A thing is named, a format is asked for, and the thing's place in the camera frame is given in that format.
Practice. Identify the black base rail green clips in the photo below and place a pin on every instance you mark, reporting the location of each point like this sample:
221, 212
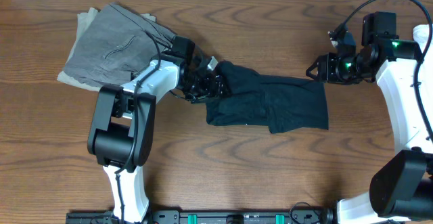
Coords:
203, 217

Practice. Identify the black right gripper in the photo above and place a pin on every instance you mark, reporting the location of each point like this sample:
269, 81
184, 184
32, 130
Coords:
327, 72

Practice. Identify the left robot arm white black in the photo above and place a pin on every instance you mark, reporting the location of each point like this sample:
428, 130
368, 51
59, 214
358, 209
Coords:
122, 129

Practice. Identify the black t-shirt white logo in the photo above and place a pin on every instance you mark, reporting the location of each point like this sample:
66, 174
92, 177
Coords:
281, 103

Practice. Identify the folded grey shorts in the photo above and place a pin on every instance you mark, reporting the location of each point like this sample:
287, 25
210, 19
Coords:
115, 44

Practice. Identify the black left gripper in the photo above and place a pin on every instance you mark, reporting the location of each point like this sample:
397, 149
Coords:
210, 80

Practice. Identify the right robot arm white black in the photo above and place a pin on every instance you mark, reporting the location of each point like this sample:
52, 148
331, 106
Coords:
402, 189

